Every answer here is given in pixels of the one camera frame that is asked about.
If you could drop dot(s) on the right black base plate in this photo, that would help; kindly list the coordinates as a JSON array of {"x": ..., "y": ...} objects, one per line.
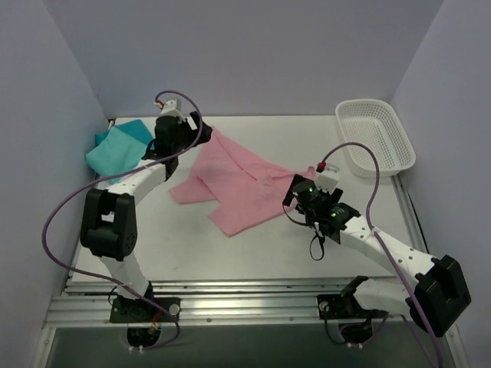
[{"x": 333, "y": 307}]

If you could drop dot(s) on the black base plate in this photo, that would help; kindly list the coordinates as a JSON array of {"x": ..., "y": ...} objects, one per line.
[
  {"x": 138, "y": 311},
  {"x": 333, "y": 307}
]

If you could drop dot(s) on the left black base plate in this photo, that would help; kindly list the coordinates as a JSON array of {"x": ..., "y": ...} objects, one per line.
[{"x": 138, "y": 311}]

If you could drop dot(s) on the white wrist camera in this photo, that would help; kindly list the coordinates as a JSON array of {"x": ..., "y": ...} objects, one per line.
[
  {"x": 327, "y": 178},
  {"x": 171, "y": 107}
]

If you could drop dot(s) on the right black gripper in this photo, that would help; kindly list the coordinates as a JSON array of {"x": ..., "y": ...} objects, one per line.
[{"x": 291, "y": 192}]

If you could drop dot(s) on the pink t shirt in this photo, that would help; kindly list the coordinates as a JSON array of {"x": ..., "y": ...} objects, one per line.
[{"x": 249, "y": 189}]

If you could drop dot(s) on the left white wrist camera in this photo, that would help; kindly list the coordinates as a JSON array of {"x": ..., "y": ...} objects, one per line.
[{"x": 171, "y": 107}]

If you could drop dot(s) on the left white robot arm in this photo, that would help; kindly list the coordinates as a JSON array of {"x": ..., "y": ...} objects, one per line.
[{"x": 109, "y": 222}]

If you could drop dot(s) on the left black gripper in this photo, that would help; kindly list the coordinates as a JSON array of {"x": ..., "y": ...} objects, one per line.
[{"x": 199, "y": 130}]

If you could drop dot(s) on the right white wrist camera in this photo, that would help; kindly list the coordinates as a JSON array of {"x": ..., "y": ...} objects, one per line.
[{"x": 327, "y": 178}]

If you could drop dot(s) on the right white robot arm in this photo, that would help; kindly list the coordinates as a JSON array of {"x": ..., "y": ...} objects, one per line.
[{"x": 432, "y": 291}]

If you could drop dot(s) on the teal folded t shirt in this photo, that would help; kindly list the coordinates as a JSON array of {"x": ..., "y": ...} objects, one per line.
[{"x": 119, "y": 149}]

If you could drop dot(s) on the white plastic basket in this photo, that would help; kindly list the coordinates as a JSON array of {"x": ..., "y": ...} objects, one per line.
[{"x": 374, "y": 124}]

